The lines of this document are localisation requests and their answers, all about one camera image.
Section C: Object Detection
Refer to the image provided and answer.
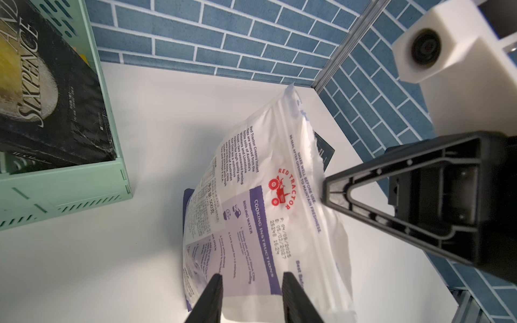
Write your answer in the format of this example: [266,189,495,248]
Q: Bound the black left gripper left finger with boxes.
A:
[185,273,223,323]

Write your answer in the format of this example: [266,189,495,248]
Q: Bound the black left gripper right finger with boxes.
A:
[281,272,323,323]

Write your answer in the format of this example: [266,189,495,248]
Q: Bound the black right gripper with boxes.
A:
[323,133,516,282]

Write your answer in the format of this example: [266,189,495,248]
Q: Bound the white oats bag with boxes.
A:
[183,86,357,322]

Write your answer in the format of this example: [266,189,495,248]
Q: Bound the black Chinese title book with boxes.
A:
[315,133,335,170]

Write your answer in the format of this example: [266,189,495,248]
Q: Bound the mint green file crate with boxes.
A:
[1,1,132,230]

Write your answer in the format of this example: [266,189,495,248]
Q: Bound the black Sixpence book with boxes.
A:
[1,1,117,167]

